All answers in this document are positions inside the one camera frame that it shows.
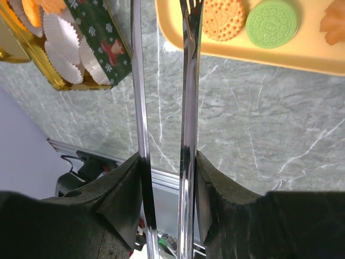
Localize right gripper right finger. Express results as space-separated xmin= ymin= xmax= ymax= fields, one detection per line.
xmin=196 ymin=152 xmax=344 ymax=258

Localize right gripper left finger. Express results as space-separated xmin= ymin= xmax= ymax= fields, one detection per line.
xmin=1 ymin=155 xmax=142 ymax=258

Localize metal serving tongs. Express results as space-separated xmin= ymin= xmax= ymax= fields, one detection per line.
xmin=130 ymin=1 xmax=204 ymax=258

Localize orange shaped cookie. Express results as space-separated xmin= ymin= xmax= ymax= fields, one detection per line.
xmin=22 ymin=0 xmax=42 ymax=28

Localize white paper cup bottom-right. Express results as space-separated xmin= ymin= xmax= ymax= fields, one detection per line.
xmin=79 ymin=37 xmax=110 ymax=85

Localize white paper cup bottom-left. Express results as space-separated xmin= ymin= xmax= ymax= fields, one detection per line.
xmin=44 ymin=41 xmax=85 ymax=84

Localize green cookie tin box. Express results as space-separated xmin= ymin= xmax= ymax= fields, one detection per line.
xmin=1 ymin=1 xmax=132 ymax=91

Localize white paper cup centre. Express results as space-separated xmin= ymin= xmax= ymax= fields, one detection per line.
xmin=43 ymin=13 xmax=80 ymax=65

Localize green round cookie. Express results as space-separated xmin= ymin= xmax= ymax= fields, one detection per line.
xmin=246 ymin=1 xmax=300 ymax=49

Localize round orange biscuit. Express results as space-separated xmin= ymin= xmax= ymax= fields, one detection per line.
xmin=202 ymin=0 xmax=246 ymax=42

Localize flower shaped butter cookie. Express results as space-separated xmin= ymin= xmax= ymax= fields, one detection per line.
xmin=319 ymin=0 xmax=344 ymax=46

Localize white paper cup top-left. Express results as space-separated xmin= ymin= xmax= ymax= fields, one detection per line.
xmin=8 ymin=1 xmax=43 ymax=38

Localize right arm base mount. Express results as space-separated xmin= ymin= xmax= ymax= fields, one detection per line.
xmin=55 ymin=151 xmax=120 ymax=197

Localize aluminium mounting rail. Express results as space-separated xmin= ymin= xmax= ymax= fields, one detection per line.
xmin=48 ymin=139 xmax=180 ymax=237

